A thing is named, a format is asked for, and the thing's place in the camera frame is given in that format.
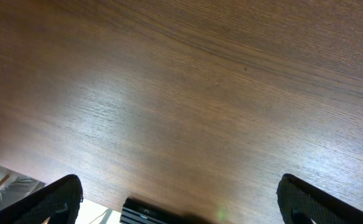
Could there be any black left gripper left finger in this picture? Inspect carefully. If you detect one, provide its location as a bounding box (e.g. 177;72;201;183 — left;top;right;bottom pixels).
0;174;83;224

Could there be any black striped device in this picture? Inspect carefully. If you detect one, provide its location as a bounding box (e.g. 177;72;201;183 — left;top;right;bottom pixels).
119;197;213;224

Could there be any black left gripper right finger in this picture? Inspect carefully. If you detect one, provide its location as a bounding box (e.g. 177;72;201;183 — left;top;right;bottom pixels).
277;174;363;224

